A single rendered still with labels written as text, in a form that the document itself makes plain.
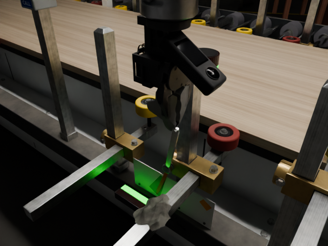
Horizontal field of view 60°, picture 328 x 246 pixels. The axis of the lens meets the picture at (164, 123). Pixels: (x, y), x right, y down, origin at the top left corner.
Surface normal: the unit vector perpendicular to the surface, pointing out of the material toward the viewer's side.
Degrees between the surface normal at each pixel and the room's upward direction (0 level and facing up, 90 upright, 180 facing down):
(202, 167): 0
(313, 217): 0
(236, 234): 0
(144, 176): 90
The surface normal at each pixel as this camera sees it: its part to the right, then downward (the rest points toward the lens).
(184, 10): 0.46, 0.50
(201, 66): 0.41, -0.51
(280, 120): 0.00, -0.83
